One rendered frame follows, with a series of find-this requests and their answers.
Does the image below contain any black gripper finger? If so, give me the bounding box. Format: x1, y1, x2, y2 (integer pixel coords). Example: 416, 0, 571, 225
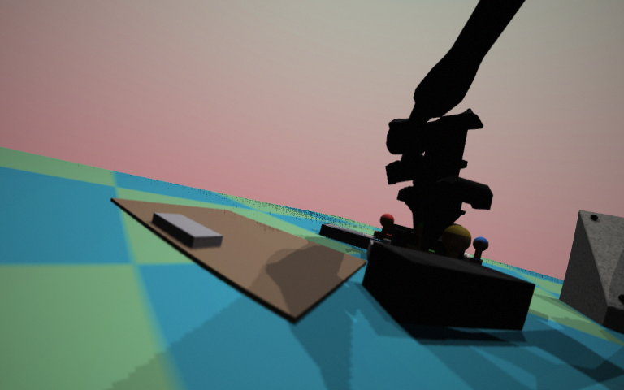
405, 201, 425, 246
418, 201, 465, 251

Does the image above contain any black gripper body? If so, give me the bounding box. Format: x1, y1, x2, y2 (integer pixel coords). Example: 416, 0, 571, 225
396, 147, 493, 210

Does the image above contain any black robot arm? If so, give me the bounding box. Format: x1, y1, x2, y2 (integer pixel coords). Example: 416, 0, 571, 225
385, 0, 526, 184

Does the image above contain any brown flat board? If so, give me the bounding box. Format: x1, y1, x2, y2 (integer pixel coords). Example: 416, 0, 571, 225
111, 198, 367, 323

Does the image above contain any dark rubber stamp with green knob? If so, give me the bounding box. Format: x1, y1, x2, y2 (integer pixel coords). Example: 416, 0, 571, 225
406, 222, 435, 254

